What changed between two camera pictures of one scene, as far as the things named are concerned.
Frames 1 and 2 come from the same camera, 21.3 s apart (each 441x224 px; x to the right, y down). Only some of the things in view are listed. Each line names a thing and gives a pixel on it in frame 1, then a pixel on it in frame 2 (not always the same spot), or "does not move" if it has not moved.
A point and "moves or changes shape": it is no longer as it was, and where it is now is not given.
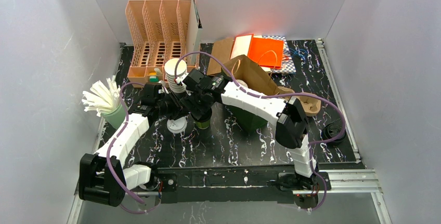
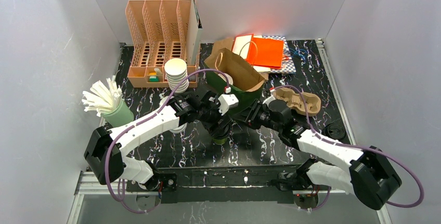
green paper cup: [203, 125] moves or changes shape
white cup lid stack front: [178, 126] does not move
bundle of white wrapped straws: [101, 99] does not move
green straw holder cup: [116, 117] does not move
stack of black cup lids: [331, 131] does not move
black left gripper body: [176, 108] to [216, 121]
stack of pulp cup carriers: [311, 105] does not move
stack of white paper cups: [169, 67] does not move
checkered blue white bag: [287, 66] does not move
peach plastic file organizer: [159, 30] does not move
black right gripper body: [201, 111] to [248, 115]
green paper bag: [251, 122] moves or changes shape
